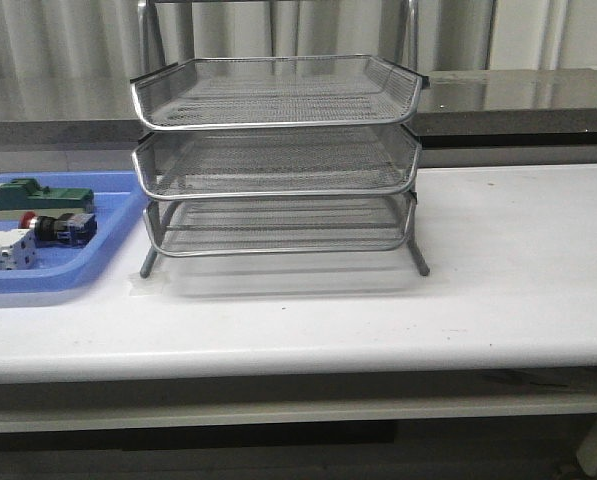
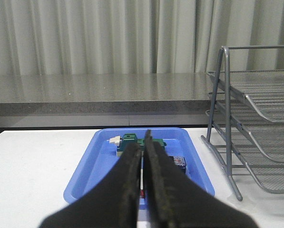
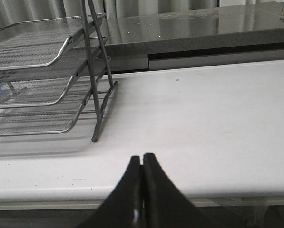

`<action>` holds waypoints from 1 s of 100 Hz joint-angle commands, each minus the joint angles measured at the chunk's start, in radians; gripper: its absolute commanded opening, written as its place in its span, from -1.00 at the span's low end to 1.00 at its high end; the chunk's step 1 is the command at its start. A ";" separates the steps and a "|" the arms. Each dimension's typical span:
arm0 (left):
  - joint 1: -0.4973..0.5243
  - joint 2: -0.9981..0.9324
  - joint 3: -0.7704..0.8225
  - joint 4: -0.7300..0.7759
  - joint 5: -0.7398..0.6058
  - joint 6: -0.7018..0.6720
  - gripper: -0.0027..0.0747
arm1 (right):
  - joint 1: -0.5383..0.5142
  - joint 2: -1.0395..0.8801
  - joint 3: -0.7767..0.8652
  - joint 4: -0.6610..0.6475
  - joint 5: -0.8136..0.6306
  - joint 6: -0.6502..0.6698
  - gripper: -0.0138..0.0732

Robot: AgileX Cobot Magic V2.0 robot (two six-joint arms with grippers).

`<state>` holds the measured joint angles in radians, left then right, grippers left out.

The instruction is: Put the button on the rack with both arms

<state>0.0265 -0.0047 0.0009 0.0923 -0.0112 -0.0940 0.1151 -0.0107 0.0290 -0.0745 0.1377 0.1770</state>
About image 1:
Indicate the silver mesh tray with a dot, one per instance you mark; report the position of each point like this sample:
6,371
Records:
277,92
189,228
312,161

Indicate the red push button switch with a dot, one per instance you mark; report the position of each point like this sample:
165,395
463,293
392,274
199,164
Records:
71,229

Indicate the blue plastic tray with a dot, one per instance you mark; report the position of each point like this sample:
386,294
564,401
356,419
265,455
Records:
118,202

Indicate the white circuit breaker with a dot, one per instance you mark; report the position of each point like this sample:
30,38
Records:
17,249

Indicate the green white terminal block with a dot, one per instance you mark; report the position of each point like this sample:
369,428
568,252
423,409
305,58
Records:
22,195

